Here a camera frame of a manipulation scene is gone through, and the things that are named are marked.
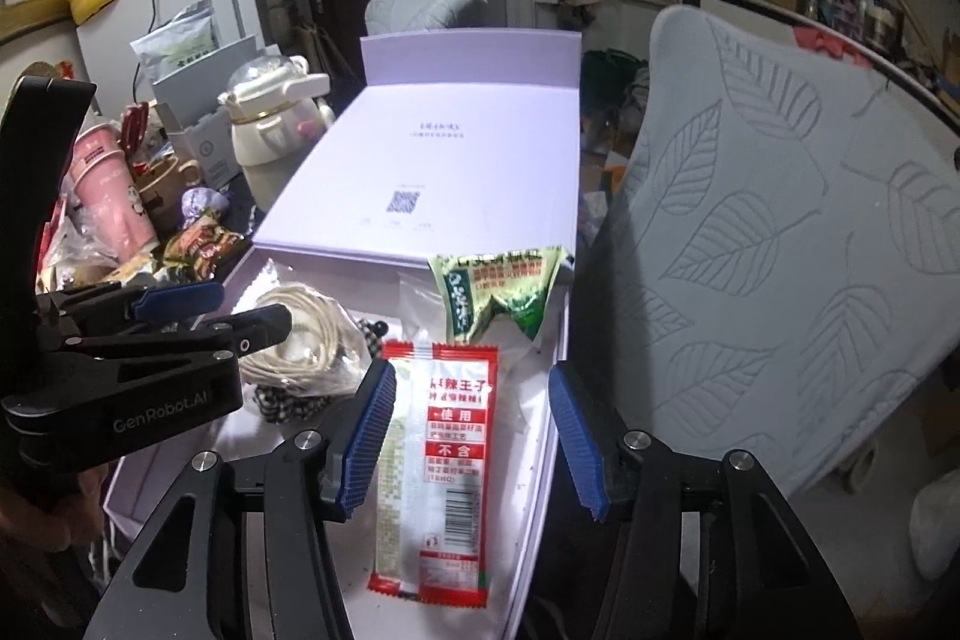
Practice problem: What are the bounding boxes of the pink rubber gloves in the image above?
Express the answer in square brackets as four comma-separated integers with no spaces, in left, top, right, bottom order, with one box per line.
[795,26,856,58]

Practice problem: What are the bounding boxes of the green snack packet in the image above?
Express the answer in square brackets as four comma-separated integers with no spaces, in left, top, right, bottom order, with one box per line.
[427,245,575,345]

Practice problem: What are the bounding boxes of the white gift box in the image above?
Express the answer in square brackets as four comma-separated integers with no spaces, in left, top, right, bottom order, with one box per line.
[101,31,584,640]

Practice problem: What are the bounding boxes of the brown orange snack packet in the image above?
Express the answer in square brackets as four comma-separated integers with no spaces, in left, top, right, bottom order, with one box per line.
[161,224,248,277]

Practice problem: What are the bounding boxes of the black kettle cable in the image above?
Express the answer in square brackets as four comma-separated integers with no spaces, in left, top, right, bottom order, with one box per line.
[131,0,170,101]

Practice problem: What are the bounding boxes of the dark green bag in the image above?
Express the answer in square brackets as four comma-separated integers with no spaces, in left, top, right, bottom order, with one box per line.
[581,49,638,116]

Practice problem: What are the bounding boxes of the red white snack packet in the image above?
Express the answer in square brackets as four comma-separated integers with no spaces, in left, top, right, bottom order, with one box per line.
[366,340,500,611]

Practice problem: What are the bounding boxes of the white plastic bag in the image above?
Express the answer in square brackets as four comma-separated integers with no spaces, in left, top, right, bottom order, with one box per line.
[911,471,960,581]

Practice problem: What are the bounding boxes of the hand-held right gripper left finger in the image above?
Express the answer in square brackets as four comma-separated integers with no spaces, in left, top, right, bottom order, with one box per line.
[81,357,398,640]

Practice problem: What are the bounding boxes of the green white tea bag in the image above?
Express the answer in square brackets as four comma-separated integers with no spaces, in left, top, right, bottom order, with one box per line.
[130,0,222,82]

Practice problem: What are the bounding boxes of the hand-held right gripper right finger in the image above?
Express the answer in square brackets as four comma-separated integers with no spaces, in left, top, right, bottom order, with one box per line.
[547,361,871,640]

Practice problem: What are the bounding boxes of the cream kettle bottle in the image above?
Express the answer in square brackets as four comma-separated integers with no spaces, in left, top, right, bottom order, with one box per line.
[217,56,337,214]

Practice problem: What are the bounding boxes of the clear plastic packet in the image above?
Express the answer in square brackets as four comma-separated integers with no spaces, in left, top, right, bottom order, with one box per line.
[397,274,451,348]

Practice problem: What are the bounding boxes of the large chair with leaf cover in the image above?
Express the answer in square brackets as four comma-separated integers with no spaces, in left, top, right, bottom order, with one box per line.
[600,4,960,498]

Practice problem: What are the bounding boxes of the person's left hand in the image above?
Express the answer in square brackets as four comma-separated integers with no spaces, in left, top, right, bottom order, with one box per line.
[0,460,113,558]

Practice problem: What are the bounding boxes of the cord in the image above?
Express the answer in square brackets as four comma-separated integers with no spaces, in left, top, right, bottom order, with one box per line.
[238,281,376,397]

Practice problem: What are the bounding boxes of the striped black white cloth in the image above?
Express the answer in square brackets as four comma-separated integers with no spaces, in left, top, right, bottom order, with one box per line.
[251,381,331,425]

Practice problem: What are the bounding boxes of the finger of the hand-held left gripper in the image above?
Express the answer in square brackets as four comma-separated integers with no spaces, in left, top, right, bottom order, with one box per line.
[45,281,226,330]
[75,302,293,371]

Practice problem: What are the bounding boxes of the brown mug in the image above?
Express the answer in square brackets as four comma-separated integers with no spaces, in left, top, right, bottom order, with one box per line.
[135,156,203,214]

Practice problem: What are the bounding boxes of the pink paper cup stack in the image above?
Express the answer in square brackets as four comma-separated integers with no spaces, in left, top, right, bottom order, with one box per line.
[73,124,162,255]

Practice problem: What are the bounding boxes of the purple candy wrapper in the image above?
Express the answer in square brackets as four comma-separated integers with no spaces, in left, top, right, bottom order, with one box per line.
[180,186,230,229]

